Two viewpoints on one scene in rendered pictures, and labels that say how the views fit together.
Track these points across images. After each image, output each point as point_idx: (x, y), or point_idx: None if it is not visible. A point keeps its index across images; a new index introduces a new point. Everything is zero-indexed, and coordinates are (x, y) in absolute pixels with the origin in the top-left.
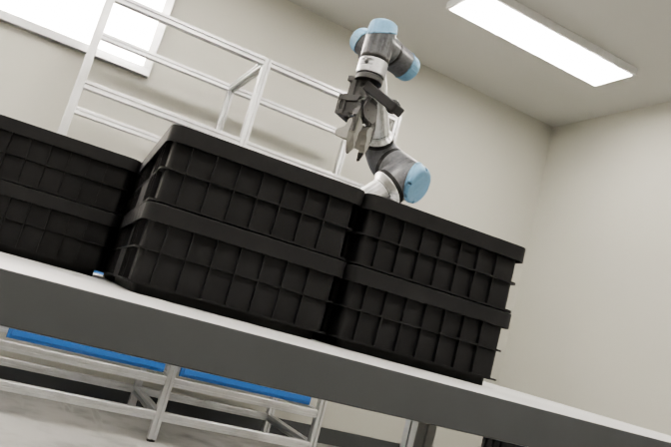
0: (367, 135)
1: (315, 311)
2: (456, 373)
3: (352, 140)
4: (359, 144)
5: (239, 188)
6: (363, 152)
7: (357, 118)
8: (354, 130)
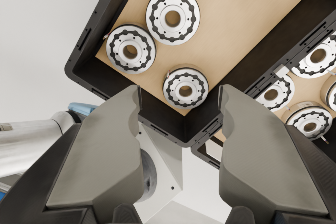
0: (120, 145)
1: None
2: None
3: (251, 98)
4: (139, 131)
5: None
6: (134, 90)
7: (335, 191)
8: (282, 125)
